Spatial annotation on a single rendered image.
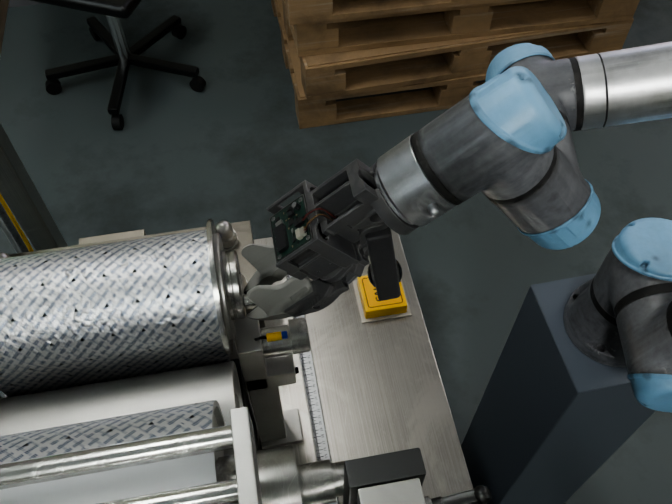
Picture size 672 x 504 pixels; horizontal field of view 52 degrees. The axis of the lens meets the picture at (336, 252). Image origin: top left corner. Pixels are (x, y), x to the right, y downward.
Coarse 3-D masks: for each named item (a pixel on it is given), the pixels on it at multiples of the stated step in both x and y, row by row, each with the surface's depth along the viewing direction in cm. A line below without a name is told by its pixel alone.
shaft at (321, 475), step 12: (300, 468) 52; (312, 468) 52; (324, 468) 52; (336, 468) 52; (300, 480) 52; (312, 480) 52; (324, 480) 52; (336, 480) 52; (312, 492) 51; (324, 492) 51; (336, 492) 52
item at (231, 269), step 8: (224, 256) 71; (232, 256) 71; (224, 264) 71; (232, 264) 71; (224, 272) 70; (232, 272) 70; (240, 272) 76; (224, 280) 70; (232, 280) 70; (240, 280) 73; (232, 288) 70; (240, 288) 70; (232, 296) 70; (240, 296) 70; (232, 304) 70; (240, 304) 70; (232, 312) 71; (240, 312) 71
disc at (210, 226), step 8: (208, 224) 70; (208, 232) 69; (216, 232) 76; (208, 240) 68; (208, 248) 67; (208, 256) 67; (216, 272) 68; (216, 280) 66; (216, 288) 66; (216, 296) 66; (216, 304) 66; (216, 312) 66; (224, 328) 67; (224, 336) 68; (224, 344) 69; (232, 344) 75; (232, 352) 73
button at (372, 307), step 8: (360, 280) 113; (368, 280) 113; (360, 288) 112; (368, 288) 112; (400, 288) 112; (360, 296) 113; (368, 296) 111; (376, 296) 111; (400, 296) 111; (368, 304) 110; (376, 304) 110; (384, 304) 110; (392, 304) 110; (400, 304) 110; (368, 312) 109; (376, 312) 110; (384, 312) 110; (392, 312) 111; (400, 312) 111
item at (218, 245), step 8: (216, 240) 70; (216, 248) 69; (216, 256) 69; (216, 264) 68; (224, 288) 68; (224, 296) 68; (224, 304) 68; (224, 312) 68; (224, 320) 69; (232, 320) 74; (232, 328) 72; (232, 336) 71
